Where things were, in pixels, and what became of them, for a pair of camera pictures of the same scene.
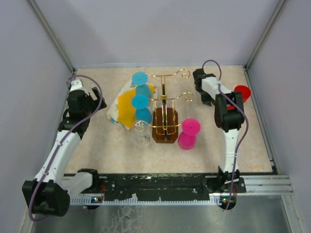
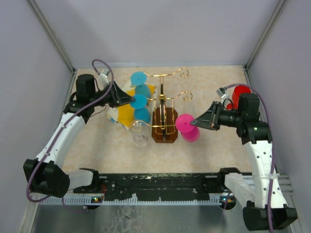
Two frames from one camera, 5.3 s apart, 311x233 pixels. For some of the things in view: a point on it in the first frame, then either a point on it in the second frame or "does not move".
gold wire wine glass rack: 165,125 does not move
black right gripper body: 206,98 -> 225,117
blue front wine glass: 140,102 does not move
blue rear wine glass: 140,79 does not move
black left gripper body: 92,104 -> 109,97
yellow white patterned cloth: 121,111 does not move
